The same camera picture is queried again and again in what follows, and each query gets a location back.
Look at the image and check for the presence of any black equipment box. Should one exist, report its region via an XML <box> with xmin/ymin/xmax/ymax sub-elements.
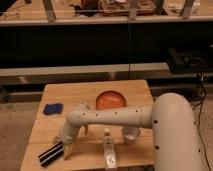
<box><xmin>167</xmin><ymin>47</ymin><xmax>213</xmax><ymax>74</ymax></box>

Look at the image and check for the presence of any wooden table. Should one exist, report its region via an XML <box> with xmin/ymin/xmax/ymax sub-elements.
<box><xmin>21</xmin><ymin>80</ymin><xmax>153</xmax><ymax>171</ymax></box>

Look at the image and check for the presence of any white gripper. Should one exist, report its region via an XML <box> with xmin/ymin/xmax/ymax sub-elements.
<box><xmin>52</xmin><ymin>123</ymin><xmax>79</xmax><ymax>159</ymax></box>

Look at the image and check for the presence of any clear plastic bottle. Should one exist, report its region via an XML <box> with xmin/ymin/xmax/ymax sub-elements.
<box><xmin>103</xmin><ymin>128</ymin><xmax>117</xmax><ymax>171</ymax></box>

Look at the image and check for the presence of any wooden shelf bench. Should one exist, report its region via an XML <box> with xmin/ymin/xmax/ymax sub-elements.
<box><xmin>0</xmin><ymin>62</ymin><xmax>213</xmax><ymax>87</ymax></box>

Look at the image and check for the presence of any black cable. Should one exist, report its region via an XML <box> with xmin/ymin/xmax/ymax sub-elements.
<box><xmin>190</xmin><ymin>73</ymin><xmax>213</xmax><ymax>171</ymax></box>

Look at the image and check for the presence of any orange carrot toy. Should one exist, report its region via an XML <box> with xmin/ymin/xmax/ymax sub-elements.
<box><xmin>84</xmin><ymin>125</ymin><xmax>89</xmax><ymax>134</ymax></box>

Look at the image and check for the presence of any white cup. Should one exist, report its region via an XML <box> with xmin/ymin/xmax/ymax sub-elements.
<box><xmin>122</xmin><ymin>127</ymin><xmax>140</xmax><ymax>145</ymax></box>

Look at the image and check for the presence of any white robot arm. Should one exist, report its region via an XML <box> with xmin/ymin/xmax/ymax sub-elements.
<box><xmin>58</xmin><ymin>93</ymin><xmax>205</xmax><ymax>171</ymax></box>

